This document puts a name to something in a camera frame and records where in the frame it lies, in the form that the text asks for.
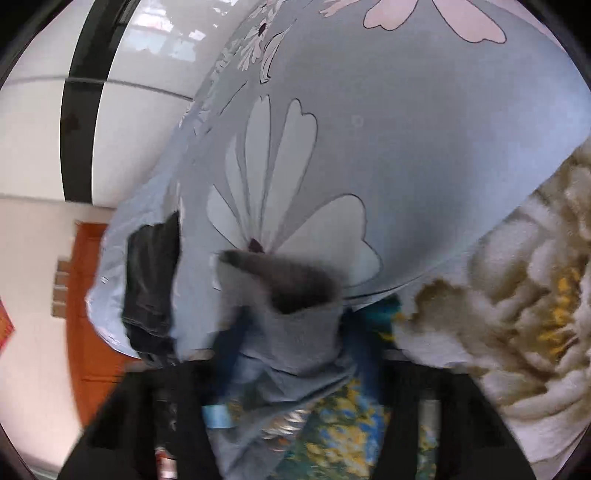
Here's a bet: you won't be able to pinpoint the orange wooden door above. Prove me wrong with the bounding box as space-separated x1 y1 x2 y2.
66 222 139 428

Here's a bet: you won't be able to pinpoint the blue and yellow floral cloth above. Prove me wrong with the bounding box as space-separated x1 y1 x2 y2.
277 295 440 480

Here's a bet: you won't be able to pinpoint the red wall decoration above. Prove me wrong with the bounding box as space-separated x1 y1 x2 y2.
0 300 17 356

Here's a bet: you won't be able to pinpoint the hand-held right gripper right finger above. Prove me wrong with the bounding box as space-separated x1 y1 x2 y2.
379 354 539 480

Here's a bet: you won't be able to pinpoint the cream floral blanket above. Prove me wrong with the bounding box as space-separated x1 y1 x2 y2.
396 138 591 464

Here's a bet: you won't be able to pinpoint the dark jeans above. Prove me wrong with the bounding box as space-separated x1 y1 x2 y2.
121 210 182 367

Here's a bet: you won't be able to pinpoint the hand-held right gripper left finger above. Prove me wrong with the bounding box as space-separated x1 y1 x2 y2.
59 359 232 480

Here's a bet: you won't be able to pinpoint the grey sweatshirt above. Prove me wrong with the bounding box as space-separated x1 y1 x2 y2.
210 249 389 480

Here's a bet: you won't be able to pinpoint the blue-grey floral bedsheet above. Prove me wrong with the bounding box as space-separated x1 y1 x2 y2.
85 0 591 361

